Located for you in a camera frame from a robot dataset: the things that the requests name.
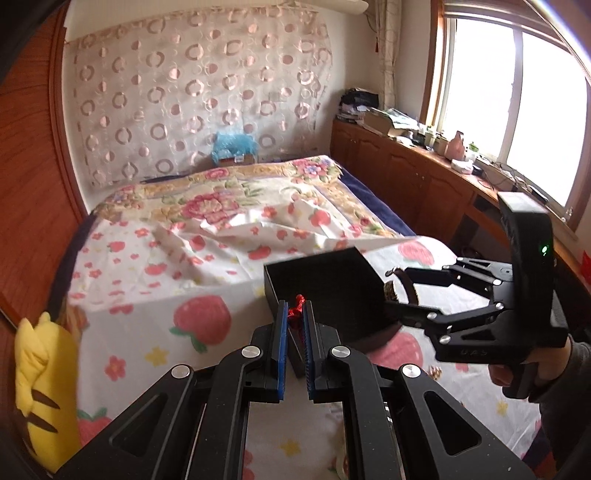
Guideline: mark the person's right hand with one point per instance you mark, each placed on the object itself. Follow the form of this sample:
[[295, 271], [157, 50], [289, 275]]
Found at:
[[550, 362]]

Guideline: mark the pile of clothes and papers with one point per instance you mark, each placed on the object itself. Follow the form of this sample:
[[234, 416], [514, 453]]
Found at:
[[362, 108]]

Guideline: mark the wooden sideboard cabinet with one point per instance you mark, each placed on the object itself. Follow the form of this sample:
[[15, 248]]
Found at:
[[421, 187]]

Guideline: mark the beige window drape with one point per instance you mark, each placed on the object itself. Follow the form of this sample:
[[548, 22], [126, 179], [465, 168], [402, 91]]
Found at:
[[388, 20]]

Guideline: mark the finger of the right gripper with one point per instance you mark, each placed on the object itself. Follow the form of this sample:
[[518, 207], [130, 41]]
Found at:
[[471, 326], [477, 276]]

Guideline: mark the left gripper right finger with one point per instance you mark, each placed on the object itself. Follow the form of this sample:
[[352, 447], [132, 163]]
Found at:
[[318, 342]]

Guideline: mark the floral quilt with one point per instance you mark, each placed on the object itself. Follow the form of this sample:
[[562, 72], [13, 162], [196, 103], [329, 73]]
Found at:
[[300, 188]]

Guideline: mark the pink circle pattern curtain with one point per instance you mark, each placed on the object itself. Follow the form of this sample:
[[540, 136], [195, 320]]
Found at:
[[146, 98]]

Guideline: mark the white air conditioner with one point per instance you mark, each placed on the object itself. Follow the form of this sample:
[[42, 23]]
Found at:
[[351, 7]]

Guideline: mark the window with wooden frame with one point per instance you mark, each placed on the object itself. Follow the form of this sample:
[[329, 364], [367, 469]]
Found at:
[[509, 75]]

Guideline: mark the black jewelry box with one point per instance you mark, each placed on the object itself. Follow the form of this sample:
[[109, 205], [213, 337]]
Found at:
[[345, 292]]

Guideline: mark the yellow plush toy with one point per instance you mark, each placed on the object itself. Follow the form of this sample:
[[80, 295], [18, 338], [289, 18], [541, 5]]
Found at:
[[46, 358]]

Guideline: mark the navy blue blanket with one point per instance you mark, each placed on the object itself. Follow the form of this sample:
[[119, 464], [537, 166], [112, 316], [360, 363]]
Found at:
[[377, 206]]

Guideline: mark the strawberry print bed sheet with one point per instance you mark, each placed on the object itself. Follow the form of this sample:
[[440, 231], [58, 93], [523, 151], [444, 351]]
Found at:
[[144, 297]]

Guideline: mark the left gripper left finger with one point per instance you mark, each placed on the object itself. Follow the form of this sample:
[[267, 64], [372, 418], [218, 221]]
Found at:
[[268, 375]]

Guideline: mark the pink bottle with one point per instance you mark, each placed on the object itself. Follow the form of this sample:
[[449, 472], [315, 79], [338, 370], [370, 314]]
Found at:
[[456, 149]]

